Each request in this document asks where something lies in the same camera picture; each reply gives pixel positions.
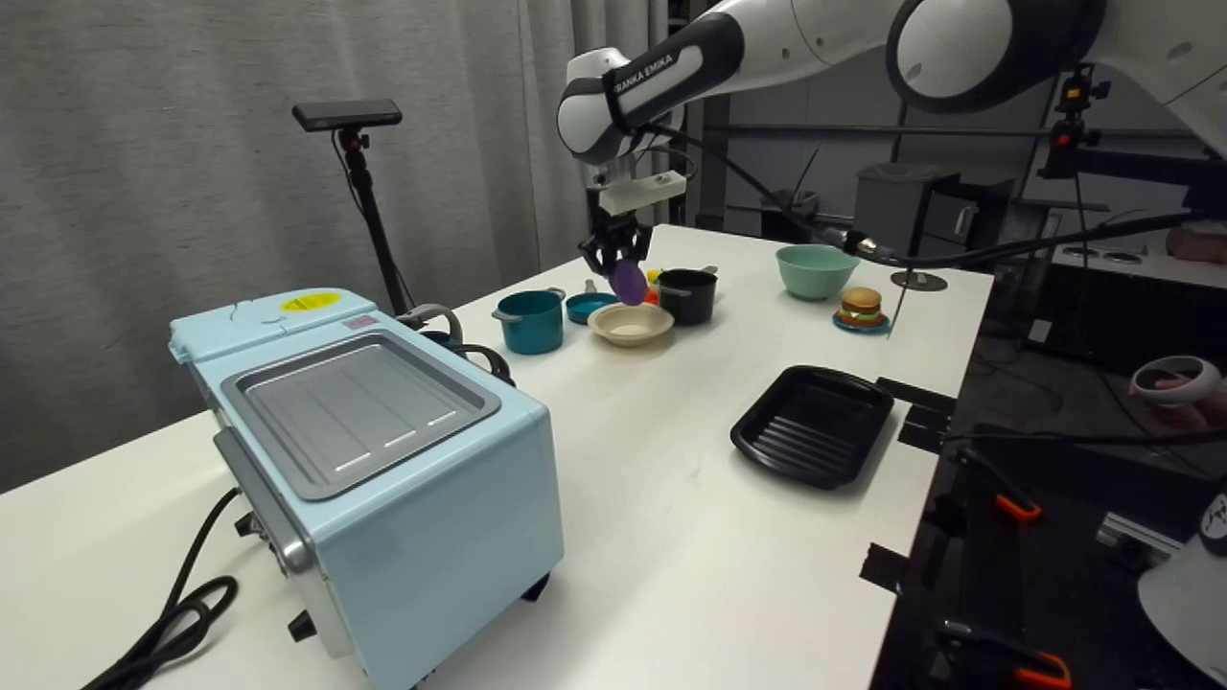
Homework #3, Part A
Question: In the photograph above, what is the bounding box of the toy hamburger on blue plate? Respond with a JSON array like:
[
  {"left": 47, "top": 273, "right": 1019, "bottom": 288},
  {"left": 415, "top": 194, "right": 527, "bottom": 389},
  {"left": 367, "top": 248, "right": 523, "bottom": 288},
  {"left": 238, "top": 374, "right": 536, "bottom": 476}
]
[{"left": 831, "top": 286, "right": 891, "bottom": 335}]

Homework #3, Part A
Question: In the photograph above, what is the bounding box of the grey cabinet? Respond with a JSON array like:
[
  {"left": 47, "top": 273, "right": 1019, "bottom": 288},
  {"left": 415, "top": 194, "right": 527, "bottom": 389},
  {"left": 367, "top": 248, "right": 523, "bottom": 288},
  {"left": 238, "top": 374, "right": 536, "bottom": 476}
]
[{"left": 852, "top": 162, "right": 1017, "bottom": 256}]

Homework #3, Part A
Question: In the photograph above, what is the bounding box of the black pot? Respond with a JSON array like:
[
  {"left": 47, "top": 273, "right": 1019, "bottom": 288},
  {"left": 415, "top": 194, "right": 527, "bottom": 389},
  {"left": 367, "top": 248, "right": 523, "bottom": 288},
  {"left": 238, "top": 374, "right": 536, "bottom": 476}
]
[{"left": 656, "top": 265, "right": 720, "bottom": 326}]

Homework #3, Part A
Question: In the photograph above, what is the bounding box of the aluminium profile bar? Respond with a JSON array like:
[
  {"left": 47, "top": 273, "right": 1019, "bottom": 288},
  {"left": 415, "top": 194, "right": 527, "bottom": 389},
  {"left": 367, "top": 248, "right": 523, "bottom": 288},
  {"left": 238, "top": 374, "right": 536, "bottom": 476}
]
[{"left": 1097, "top": 512, "right": 1186, "bottom": 567}]

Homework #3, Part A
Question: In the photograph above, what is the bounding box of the black ribbed tray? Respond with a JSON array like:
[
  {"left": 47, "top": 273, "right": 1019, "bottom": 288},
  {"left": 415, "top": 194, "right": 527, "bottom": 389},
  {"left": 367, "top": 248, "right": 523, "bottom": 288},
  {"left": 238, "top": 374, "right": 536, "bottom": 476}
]
[{"left": 729, "top": 364, "right": 896, "bottom": 492}]

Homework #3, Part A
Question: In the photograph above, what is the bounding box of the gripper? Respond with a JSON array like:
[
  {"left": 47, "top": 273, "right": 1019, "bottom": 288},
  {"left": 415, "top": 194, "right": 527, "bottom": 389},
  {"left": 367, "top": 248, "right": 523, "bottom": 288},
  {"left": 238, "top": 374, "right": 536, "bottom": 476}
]
[{"left": 579, "top": 213, "right": 655, "bottom": 280}]

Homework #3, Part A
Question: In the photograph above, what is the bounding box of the person's hand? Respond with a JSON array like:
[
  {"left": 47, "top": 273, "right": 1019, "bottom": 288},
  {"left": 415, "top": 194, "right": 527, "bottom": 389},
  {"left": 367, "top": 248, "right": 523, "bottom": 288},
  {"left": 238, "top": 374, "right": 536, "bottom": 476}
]
[{"left": 1154, "top": 373, "right": 1227, "bottom": 429}]

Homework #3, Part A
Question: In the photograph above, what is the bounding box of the beige bowl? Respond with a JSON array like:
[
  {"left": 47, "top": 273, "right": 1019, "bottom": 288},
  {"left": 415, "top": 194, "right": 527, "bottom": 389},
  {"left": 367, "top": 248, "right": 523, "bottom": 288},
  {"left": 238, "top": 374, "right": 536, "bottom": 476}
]
[{"left": 587, "top": 302, "right": 676, "bottom": 348}]

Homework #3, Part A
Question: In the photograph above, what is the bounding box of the hand controller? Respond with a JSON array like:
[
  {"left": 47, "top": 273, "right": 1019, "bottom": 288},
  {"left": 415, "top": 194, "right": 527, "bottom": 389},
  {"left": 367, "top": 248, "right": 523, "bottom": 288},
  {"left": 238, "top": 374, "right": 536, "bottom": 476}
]
[{"left": 1128, "top": 356, "right": 1223, "bottom": 409}]

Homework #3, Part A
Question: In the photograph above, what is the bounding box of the light blue toaster oven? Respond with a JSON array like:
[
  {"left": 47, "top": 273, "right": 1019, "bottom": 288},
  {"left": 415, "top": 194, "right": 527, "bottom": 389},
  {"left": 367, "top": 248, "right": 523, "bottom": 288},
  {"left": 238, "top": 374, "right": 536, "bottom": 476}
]
[{"left": 169, "top": 287, "right": 566, "bottom": 690}]

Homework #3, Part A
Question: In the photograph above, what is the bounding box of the purple toy eggplant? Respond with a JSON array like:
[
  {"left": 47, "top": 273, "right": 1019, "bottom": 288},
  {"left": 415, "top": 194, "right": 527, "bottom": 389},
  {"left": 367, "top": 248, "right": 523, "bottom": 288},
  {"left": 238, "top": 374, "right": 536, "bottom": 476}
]
[{"left": 611, "top": 256, "right": 649, "bottom": 308}]

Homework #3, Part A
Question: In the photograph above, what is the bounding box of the toaster oven door handle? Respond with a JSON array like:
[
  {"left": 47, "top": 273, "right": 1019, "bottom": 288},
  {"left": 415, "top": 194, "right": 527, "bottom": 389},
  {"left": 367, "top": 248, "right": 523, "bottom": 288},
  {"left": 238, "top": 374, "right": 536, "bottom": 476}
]
[{"left": 212, "top": 427, "right": 314, "bottom": 577}]

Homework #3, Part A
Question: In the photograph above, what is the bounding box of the camera on tripod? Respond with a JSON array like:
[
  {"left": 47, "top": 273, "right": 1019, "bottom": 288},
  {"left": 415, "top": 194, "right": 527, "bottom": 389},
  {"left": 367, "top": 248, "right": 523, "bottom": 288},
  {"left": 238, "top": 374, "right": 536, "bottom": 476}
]
[{"left": 291, "top": 98, "right": 415, "bottom": 317}]

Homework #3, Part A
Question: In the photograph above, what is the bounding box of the mint green bowl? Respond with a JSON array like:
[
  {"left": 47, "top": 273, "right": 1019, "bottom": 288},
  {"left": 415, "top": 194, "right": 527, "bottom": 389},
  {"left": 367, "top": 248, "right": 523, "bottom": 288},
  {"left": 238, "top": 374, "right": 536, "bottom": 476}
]
[{"left": 775, "top": 243, "right": 862, "bottom": 302}]

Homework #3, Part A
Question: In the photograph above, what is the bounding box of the black cable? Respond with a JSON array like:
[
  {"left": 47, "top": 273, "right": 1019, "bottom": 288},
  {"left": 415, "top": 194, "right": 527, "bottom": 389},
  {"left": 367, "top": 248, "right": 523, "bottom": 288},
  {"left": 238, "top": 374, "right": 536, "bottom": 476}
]
[{"left": 81, "top": 487, "right": 243, "bottom": 690}]

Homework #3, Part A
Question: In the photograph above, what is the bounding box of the teal pot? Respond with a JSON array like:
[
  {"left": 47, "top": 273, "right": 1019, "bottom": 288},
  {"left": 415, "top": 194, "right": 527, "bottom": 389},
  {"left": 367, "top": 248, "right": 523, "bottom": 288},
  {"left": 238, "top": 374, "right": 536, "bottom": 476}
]
[{"left": 491, "top": 287, "right": 567, "bottom": 357}]

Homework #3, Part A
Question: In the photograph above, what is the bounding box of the teal pot lid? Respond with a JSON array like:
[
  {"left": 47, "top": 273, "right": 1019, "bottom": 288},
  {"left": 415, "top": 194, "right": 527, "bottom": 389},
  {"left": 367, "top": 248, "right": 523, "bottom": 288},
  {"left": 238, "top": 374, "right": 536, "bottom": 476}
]
[{"left": 565, "top": 279, "right": 620, "bottom": 326}]

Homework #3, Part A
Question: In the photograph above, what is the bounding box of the camera on mount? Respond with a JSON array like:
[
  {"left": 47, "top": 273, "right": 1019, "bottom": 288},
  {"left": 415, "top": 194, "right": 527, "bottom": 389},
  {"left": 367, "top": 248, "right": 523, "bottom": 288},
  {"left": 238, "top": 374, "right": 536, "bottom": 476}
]
[{"left": 1038, "top": 61, "right": 1227, "bottom": 223}]

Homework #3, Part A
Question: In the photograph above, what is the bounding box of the orange and black clamp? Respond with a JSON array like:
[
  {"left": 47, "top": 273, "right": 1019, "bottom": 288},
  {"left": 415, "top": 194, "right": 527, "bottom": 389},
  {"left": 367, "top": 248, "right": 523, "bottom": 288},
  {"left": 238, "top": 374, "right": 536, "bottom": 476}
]
[
  {"left": 934, "top": 618, "right": 1074, "bottom": 690},
  {"left": 957, "top": 445, "right": 1045, "bottom": 524}
]

